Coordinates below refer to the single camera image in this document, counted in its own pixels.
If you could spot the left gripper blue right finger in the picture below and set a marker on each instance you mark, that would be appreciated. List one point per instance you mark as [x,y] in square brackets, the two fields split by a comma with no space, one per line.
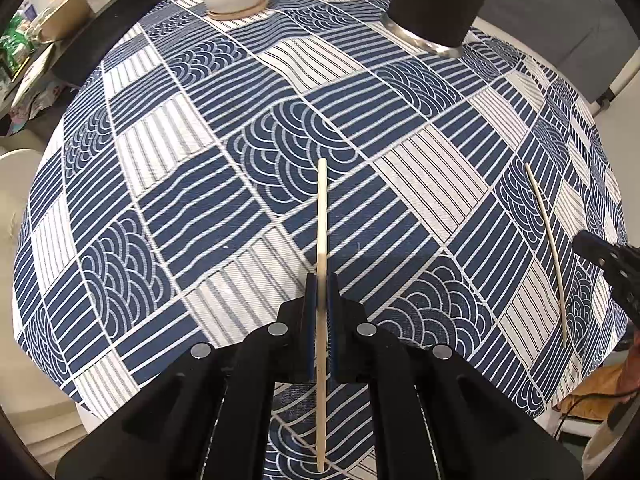
[434,415]

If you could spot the beige ceramic bowl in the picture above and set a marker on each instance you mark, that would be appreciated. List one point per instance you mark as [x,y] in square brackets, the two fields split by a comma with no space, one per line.
[61,20]

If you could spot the blue white patterned tablecloth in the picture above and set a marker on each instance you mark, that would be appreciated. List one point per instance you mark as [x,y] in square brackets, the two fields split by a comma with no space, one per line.
[174,203]

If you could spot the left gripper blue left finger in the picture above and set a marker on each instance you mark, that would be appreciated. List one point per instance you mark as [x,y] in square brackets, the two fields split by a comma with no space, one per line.
[207,415]

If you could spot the person right hand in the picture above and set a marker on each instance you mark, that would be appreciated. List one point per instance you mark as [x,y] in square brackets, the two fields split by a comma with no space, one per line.
[629,379]

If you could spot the black side shelf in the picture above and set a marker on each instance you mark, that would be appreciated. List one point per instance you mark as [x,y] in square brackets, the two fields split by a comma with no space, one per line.
[72,60]

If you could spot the wooden chopstick eight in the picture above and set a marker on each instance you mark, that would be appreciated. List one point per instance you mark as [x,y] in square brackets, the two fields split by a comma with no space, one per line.
[322,323]

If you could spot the yellow cloth on floor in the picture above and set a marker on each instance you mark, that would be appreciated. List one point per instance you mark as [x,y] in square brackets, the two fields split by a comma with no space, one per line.
[594,397]

